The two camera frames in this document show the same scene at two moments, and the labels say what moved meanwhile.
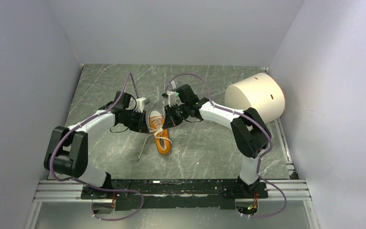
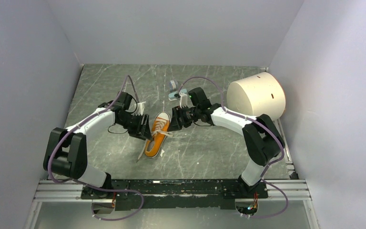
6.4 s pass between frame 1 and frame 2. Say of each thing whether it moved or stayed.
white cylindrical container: stayed
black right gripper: moved
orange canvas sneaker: moved
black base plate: stayed
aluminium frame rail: stayed
